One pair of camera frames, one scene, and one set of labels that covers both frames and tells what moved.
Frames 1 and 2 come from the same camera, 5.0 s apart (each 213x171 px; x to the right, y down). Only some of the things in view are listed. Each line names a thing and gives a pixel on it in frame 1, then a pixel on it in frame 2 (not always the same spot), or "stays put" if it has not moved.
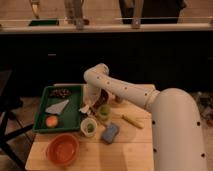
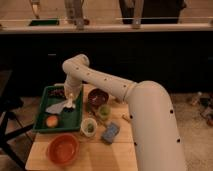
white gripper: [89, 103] to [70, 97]
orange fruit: [52, 121] stays put
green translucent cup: [104, 111] stays put
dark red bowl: [102, 98] stays put
